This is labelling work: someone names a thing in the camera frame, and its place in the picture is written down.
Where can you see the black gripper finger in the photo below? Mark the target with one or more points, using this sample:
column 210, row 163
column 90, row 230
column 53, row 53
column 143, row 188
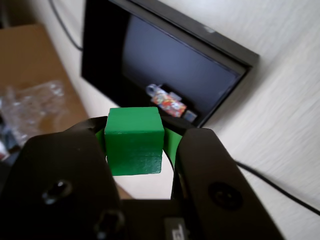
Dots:
column 62, row 170
column 212, row 175

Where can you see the green wooden cube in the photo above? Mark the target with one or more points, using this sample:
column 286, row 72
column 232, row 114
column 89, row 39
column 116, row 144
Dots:
column 132, row 140

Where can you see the open brown cardboard box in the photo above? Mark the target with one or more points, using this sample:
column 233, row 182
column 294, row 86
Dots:
column 37, row 50

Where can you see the black cardboard box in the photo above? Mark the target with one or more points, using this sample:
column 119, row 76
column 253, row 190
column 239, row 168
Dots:
column 175, row 57

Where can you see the clear plastic bag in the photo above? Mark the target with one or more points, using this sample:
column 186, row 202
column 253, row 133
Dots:
column 25, row 110

